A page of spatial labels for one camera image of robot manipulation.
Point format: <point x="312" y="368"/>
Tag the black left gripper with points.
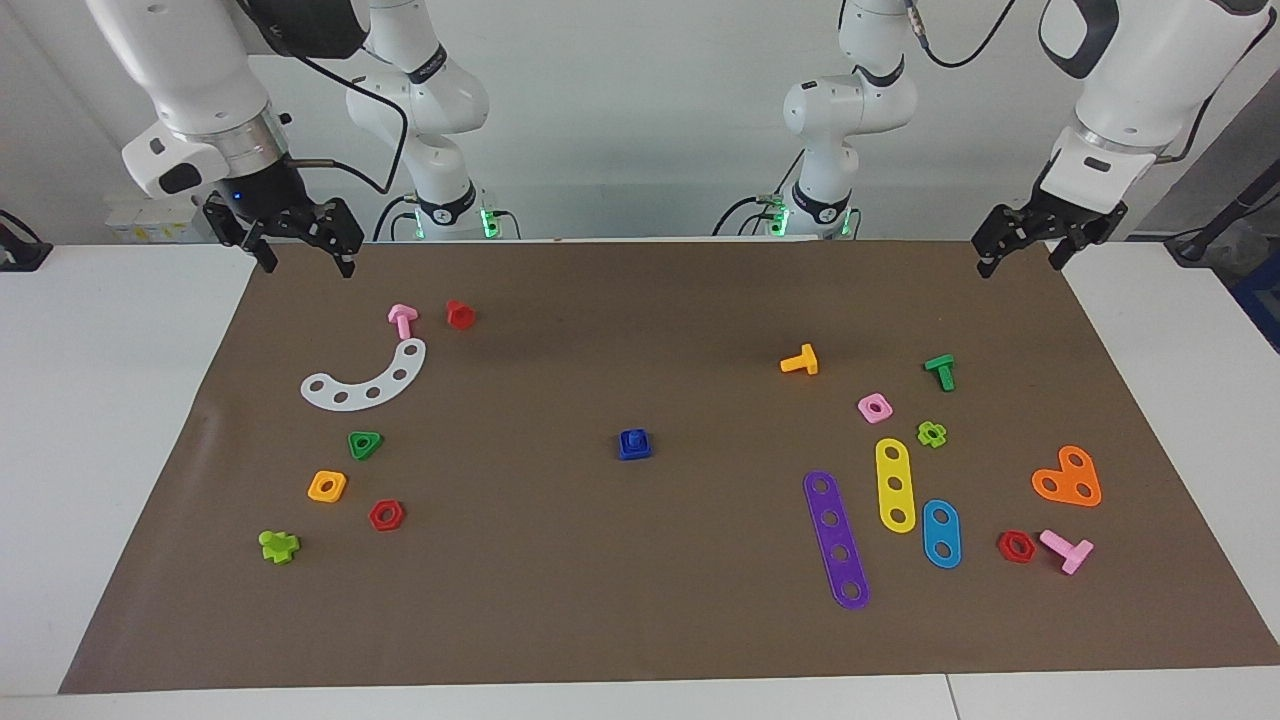
<point x="1050" y="220"/>

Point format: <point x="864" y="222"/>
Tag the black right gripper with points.
<point x="262" y="195"/>

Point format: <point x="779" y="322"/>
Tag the blue triangle-head screw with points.
<point x="634" y="436"/>

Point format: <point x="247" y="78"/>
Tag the blue square nut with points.
<point x="635" y="453"/>

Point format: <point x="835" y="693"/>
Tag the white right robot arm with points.
<point x="190" y="70"/>

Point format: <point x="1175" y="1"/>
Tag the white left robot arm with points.
<point x="1130" y="80"/>

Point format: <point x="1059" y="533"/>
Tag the pink plastic screw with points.
<point x="1070" y="552"/>
<point x="402" y="318"/>

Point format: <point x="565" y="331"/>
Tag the green plastic screw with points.
<point x="943" y="372"/>

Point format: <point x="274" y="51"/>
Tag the red plastic screw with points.
<point x="460" y="316"/>

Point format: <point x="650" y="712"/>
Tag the green triangle nut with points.
<point x="374" y="439"/>

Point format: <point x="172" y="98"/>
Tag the lime green flower nut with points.
<point x="940" y="440"/>

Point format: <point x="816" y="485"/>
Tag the pink square nut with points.
<point x="865" y="403"/>

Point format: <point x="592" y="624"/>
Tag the orange square nut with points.
<point x="339" y="480"/>

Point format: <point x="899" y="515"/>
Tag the orange plastic screw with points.
<point x="805" y="360"/>

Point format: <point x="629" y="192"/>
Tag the red hexagon nut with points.
<point x="1004" y="550"/>
<point x="373" y="515"/>

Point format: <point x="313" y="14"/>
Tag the lime green cross-head screw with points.
<point x="277" y="548"/>

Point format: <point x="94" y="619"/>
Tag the white curved plate with holes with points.
<point x="386" y="385"/>

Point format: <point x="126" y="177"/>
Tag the black stand pole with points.
<point x="1215" y="220"/>

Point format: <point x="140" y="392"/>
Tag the orange heart-shaped three-hole plate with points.
<point x="1068" y="478"/>

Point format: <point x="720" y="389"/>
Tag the blue box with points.
<point x="1262" y="300"/>

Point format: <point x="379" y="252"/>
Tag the yellow three-hole plate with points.
<point x="894" y="470"/>

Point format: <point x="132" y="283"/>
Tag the black table clamp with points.
<point x="20" y="255"/>

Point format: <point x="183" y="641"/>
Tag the blue two-hole plate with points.
<point x="941" y="533"/>

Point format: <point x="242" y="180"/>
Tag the purple four-hole plate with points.
<point x="836" y="537"/>

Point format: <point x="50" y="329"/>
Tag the brown paper mat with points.
<point x="640" y="580"/>

